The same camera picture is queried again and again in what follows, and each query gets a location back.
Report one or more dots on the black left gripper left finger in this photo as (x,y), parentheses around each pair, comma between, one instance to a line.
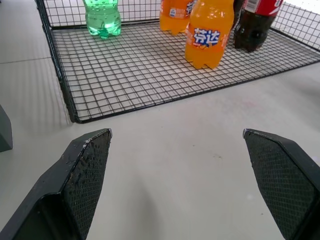
(75,185)

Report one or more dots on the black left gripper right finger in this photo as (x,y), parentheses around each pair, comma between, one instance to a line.
(282,180)

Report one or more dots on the grey object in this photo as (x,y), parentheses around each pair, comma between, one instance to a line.
(5,132)

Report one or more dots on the green soda bottle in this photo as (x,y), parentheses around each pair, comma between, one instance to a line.
(103,20)

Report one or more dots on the orange Fanta soda bottle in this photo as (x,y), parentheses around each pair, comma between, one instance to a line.
(208,35)
(175,15)

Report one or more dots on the dark cola bottle red label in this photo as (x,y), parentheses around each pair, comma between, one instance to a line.
(253,22)

